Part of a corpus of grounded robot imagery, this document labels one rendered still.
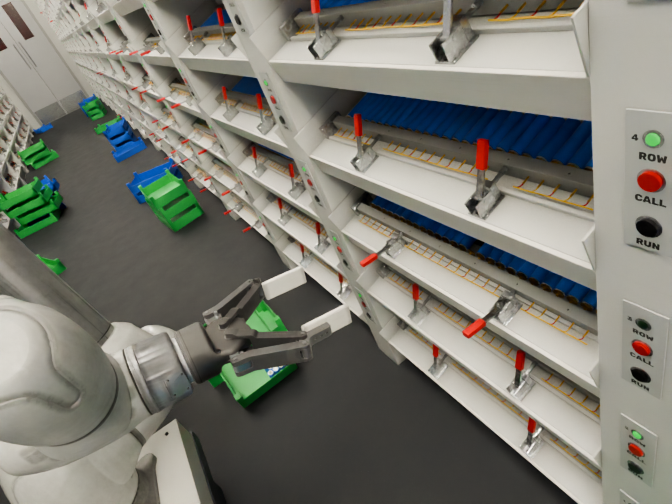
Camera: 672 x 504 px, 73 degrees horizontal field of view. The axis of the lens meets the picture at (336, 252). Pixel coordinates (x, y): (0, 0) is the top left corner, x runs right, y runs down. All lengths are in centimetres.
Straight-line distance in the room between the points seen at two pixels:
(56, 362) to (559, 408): 71
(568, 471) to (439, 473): 29
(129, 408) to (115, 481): 42
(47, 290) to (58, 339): 53
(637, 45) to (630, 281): 21
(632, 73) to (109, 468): 93
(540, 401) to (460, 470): 36
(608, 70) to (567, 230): 20
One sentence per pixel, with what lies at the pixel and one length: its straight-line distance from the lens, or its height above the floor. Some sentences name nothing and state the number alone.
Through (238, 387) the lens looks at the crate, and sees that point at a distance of 150.
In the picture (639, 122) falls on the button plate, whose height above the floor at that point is 85.
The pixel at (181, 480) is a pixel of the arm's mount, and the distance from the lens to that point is 108.
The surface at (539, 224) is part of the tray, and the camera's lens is 55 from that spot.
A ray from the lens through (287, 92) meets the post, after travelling 90.
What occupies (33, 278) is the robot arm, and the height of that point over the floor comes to 73.
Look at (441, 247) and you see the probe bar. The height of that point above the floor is 53.
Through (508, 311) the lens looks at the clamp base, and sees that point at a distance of 71.
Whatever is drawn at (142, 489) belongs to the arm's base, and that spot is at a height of 32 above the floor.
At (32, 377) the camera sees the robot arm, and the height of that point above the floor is 84.
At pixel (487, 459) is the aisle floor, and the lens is 116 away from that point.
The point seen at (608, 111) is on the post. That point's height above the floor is 85.
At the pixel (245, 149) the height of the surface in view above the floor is 54.
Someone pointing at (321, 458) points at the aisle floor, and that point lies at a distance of 127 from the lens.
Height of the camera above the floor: 103
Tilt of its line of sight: 34 degrees down
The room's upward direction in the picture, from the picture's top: 24 degrees counter-clockwise
